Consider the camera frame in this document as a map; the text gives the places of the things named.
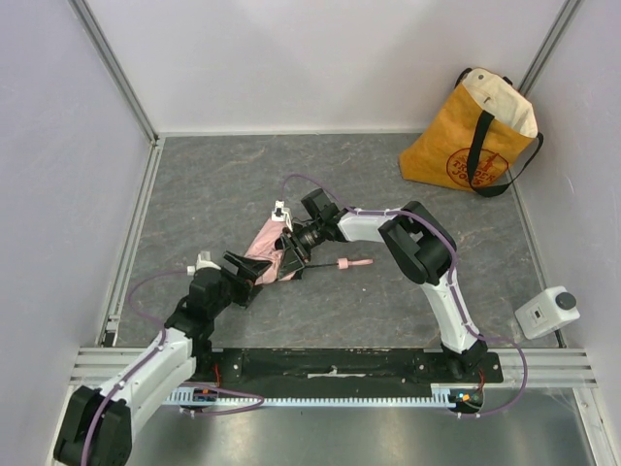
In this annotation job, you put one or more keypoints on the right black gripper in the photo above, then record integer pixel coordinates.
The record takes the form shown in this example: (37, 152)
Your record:
(292, 249)

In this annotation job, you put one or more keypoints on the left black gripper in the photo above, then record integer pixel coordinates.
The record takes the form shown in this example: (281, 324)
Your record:
(238, 284)

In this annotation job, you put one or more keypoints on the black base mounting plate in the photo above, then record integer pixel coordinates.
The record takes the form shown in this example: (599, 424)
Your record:
(340, 372)

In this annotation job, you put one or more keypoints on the light blue cable duct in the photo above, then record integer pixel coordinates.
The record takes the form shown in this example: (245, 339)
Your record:
(194, 398)

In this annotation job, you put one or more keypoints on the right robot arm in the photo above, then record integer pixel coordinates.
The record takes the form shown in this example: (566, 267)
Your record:
(424, 252)

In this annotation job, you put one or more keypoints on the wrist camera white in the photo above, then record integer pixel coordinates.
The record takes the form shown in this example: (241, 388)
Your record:
(280, 213)
(203, 260)

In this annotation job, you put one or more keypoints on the pink folding umbrella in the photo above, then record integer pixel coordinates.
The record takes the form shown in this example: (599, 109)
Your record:
(263, 247)

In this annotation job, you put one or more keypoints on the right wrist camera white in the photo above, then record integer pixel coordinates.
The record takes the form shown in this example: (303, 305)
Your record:
(280, 213)

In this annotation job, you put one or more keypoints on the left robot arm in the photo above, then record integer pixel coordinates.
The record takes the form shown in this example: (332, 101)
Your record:
(101, 424)

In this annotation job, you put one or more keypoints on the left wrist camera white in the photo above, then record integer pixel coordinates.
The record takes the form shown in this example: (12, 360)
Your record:
(203, 260)

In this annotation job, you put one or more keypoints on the yellow Trader Joe's tote bag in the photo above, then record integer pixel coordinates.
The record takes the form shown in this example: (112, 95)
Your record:
(478, 134)

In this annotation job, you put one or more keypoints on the white box with grey knob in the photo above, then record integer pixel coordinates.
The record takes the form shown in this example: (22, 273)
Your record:
(547, 312)

